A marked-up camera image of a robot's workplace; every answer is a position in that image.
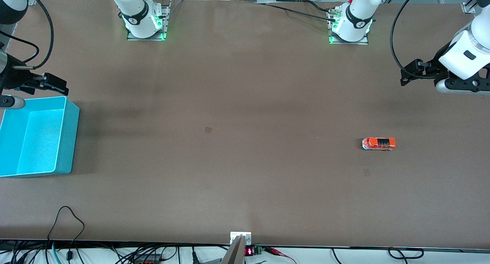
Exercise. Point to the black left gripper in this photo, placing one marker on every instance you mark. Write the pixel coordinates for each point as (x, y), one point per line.
(435, 66)

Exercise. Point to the blue plastic box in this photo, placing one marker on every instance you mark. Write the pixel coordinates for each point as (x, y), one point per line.
(38, 141)

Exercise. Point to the black box with red ports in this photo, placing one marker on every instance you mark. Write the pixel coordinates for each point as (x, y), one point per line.
(147, 259)

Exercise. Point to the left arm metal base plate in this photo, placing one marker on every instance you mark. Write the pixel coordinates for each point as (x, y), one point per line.
(365, 41)

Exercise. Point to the aluminium corner bracket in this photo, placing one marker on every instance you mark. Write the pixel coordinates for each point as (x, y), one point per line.
(469, 7)

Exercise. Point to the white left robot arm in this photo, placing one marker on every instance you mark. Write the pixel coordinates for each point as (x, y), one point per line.
(356, 19)

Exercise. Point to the grey metal bar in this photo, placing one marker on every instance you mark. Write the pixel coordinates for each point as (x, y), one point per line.
(234, 254)

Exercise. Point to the red clip leads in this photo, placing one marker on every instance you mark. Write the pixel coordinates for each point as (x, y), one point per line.
(279, 252)

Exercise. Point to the small white bracket plate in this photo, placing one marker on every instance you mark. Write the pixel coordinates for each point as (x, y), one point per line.
(240, 235)

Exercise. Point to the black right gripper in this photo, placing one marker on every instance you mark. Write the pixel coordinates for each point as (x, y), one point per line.
(12, 78)

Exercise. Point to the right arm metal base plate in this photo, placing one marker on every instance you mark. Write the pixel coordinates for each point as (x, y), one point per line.
(165, 23)

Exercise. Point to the circuit board with red display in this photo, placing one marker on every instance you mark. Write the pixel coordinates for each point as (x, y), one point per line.
(252, 251)

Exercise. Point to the orange toy bus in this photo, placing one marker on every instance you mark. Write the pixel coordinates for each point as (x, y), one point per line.
(379, 143)

